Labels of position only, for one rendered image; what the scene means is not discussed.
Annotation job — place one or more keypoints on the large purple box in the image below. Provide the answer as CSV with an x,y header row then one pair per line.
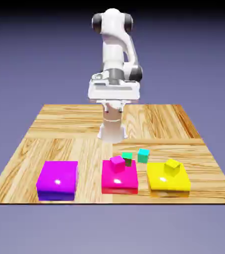
x,y
58,178

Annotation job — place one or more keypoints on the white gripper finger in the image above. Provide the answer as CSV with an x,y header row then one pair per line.
x,y
106,108
120,108

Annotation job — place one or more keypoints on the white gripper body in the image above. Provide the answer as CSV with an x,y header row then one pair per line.
x,y
114,93

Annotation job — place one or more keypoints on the large yellow box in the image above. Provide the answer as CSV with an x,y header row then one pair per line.
x,y
164,184

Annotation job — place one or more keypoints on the small magenta cube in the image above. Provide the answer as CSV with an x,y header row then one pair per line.
x,y
117,163

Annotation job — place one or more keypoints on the small yellow cube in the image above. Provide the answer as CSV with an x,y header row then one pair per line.
x,y
172,167

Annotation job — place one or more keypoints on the small green cube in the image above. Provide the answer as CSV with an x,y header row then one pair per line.
x,y
127,155

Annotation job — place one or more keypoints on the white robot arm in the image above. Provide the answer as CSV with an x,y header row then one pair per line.
x,y
112,53

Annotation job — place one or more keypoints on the small cyan cube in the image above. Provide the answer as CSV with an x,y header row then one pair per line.
x,y
143,155

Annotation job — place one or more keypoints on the large pink box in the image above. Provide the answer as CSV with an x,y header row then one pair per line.
x,y
120,182

